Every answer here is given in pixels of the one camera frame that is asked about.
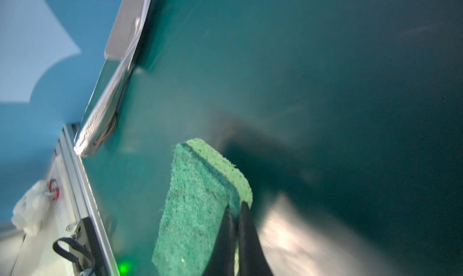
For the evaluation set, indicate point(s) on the white crumpled object front left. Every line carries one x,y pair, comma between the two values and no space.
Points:
30,211

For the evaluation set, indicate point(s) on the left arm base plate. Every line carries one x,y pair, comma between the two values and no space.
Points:
83,250

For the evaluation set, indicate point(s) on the green sponge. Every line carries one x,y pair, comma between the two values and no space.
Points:
203,183

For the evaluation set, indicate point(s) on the grey metal garden trowel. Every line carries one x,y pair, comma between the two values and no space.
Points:
101,114

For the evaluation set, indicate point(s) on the aluminium front rail frame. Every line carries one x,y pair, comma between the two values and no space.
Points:
23,255

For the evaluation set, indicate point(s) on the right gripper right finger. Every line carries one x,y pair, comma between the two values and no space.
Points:
252,261

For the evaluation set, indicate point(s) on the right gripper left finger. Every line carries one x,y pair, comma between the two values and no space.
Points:
222,260

